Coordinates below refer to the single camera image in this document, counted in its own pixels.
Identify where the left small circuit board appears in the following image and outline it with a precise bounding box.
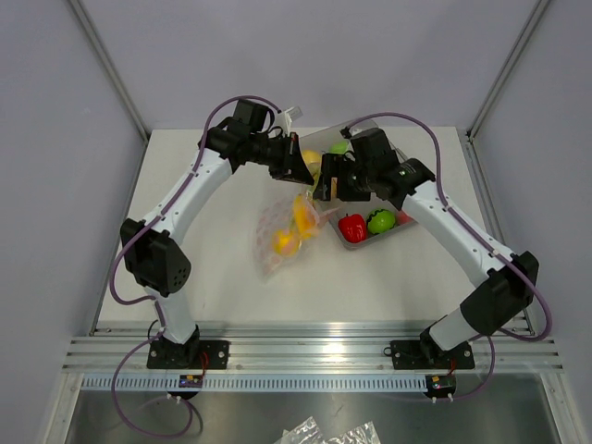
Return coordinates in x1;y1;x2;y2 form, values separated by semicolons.
179;375;203;388

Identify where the green toy watermelon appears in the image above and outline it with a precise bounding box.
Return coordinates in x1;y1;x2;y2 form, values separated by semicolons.
366;208;397;235

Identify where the red bell pepper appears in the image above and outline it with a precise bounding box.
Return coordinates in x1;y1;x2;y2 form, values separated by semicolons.
338;214;367;243

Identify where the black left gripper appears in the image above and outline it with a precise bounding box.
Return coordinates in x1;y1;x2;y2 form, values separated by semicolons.
249;131;314;185

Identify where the aluminium frame post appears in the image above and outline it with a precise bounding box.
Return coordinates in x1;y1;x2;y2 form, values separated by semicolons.
65;0;151;146
466;0;554;142

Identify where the small circuit board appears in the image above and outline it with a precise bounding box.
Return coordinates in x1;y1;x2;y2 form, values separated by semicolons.
428;375;456;391
179;375;203;388

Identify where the crumpled clear plastic bag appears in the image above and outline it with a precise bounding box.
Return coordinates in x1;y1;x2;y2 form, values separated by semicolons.
277;416;325;444

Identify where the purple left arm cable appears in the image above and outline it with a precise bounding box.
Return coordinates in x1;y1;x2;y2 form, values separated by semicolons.
109;95;283;439

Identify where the green chayote gourd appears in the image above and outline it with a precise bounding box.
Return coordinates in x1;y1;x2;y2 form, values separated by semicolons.
329;140;350;154

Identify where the green celery bunch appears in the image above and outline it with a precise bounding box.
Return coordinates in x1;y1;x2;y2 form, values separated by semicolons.
290;176;321;233

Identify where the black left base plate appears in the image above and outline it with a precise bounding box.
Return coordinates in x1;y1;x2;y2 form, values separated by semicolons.
146;339;230;370

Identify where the pink peach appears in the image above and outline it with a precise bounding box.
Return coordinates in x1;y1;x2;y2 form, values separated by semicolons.
397;211;413;225

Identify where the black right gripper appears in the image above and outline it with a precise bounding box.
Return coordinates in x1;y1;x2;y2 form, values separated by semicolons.
313;154;376;202

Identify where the right aluminium frame post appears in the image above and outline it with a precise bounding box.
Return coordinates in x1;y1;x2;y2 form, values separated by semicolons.
466;0;554;142

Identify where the orange yellow mango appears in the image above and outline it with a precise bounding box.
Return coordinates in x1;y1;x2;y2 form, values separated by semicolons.
292;194;318;240

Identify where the aluminium mounting rail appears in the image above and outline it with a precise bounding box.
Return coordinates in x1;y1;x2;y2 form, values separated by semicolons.
62;321;564;374

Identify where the white slotted cable duct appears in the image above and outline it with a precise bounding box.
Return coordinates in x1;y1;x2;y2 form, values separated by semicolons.
81;373;427;393

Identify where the clear zip top bag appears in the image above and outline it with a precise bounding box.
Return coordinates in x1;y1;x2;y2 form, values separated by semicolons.
251;186;343;280

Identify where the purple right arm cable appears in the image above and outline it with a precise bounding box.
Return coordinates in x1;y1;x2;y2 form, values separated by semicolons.
346;112;554;401

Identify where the clear plastic food bin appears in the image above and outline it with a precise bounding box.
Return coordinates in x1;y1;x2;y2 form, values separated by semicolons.
312;120;436;250

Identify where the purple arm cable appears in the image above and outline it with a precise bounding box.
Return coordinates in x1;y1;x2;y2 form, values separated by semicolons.
109;95;283;439
346;112;554;401

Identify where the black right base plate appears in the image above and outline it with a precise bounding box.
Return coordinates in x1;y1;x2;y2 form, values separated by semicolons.
383;339;475;370

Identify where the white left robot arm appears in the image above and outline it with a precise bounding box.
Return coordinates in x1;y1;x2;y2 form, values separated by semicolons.
116;95;315;368

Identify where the orange tangerine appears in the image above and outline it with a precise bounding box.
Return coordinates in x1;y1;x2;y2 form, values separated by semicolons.
330;178;338;199

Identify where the right small circuit board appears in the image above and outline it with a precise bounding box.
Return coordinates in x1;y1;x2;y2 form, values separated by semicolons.
428;375;456;391

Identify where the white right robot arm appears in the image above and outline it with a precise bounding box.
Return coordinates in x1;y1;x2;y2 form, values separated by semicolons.
314;128;539;366

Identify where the yellow bell pepper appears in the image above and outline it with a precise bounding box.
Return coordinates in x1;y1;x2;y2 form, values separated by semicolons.
272;229;302;257

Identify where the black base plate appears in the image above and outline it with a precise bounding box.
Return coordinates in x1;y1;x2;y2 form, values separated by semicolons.
146;339;230;370
383;339;475;370

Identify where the left aluminium frame post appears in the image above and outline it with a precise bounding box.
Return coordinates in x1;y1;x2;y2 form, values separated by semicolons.
65;0;151;146

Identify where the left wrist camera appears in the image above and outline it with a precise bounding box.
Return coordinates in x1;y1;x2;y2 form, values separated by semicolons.
276;106;303;135

